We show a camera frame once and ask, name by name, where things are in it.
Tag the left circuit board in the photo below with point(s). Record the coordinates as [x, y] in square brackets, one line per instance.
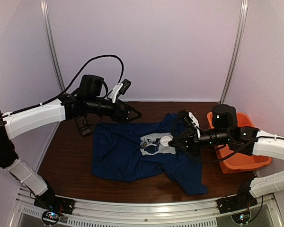
[50, 217]

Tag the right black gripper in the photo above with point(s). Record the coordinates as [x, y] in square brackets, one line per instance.
[190, 146]

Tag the aluminium frame post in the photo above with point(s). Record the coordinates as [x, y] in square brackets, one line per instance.
[51, 45]
[236, 49]

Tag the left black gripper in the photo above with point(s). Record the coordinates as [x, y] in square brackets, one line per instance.
[122, 118]

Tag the left aluminium frame post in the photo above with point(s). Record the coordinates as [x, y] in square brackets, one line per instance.
[51, 45]

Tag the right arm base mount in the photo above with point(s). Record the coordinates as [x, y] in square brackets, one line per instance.
[234, 203]

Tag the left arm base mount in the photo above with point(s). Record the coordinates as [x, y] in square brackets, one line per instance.
[59, 204]

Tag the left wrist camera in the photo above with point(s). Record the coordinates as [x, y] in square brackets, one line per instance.
[119, 89]

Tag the orange plastic bin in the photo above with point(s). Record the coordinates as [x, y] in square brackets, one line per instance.
[239, 162]

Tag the black brooch display box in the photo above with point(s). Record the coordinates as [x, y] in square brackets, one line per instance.
[84, 128]

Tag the navy white clothing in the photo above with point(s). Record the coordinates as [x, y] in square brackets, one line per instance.
[117, 155]

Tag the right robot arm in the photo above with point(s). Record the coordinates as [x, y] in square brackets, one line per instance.
[247, 140]

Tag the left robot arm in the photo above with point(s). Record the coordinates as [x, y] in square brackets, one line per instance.
[84, 100]

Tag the circuit board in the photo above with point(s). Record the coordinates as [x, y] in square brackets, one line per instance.
[241, 218]
[50, 217]

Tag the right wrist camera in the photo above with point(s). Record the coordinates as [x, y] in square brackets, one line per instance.
[190, 121]

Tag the right aluminium frame post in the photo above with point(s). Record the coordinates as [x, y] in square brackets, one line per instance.
[236, 49]

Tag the starry night round brooch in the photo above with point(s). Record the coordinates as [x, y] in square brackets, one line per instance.
[164, 141]

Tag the right circuit board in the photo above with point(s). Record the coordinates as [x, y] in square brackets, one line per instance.
[241, 218]

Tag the front aluminium rail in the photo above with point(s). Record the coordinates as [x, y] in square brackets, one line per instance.
[199, 213]

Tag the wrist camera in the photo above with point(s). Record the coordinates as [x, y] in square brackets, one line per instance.
[119, 89]
[190, 121]

